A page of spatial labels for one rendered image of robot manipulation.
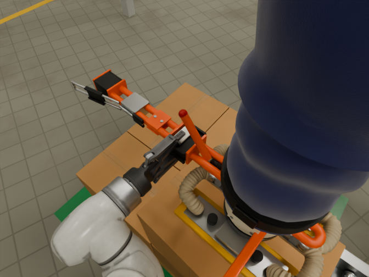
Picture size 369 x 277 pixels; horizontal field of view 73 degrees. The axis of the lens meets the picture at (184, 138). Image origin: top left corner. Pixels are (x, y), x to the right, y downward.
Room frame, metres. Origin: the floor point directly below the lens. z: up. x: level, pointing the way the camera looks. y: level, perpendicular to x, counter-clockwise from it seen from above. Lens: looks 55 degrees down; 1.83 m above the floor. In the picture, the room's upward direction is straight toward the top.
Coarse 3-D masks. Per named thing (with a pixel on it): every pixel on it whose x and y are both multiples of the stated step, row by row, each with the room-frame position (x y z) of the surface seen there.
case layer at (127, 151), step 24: (192, 96) 1.28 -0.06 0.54; (192, 120) 1.06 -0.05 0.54; (216, 120) 1.06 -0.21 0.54; (120, 144) 0.87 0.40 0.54; (144, 144) 0.87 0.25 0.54; (216, 144) 0.87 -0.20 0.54; (96, 168) 0.70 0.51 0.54; (120, 168) 0.70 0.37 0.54; (96, 192) 0.55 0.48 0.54; (144, 240) 0.32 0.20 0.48; (168, 264) 0.22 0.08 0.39
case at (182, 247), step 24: (192, 168) 0.48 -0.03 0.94; (168, 192) 0.38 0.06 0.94; (216, 192) 0.38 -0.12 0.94; (144, 216) 0.29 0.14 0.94; (168, 216) 0.29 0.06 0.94; (168, 240) 0.21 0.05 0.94; (192, 240) 0.21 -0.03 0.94; (192, 264) 0.13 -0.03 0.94; (216, 264) 0.13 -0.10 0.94; (336, 264) 0.13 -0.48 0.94
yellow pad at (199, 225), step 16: (176, 208) 0.25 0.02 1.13; (208, 208) 0.25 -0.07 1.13; (192, 224) 0.21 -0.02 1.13; (208, 224) 0.20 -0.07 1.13; (208, 240) 0.16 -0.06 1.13; (224, 256) 0.13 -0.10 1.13; (256, 256) 0.12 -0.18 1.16; (272, 256) 0.12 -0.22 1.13; (256, 272) 0.09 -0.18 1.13; (288, 272) 0.09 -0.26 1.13
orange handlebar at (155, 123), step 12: (144, 120) 0.48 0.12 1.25; (156, 120) 0.47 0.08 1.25; (168, 120) 0.47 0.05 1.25; (156, 132) 0.44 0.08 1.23; (168, 132) 0.43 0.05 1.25; (192, 156) 0.35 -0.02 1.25; (216, 156) 0.35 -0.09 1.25; (204, 168) 0.32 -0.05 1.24; (216, 168) 0.32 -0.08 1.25; (312, 228) 0.16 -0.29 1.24; (252, 240) 0.14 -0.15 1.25; (300, 240) 0.14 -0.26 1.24; (312, 240) 0.14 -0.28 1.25; (324, 240) 0.14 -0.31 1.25; (240, 252) 0.11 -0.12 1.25; (252, 252) 0.11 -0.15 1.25; (240, 264) 0.09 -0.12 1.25; (228, 276) 0.07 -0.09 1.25
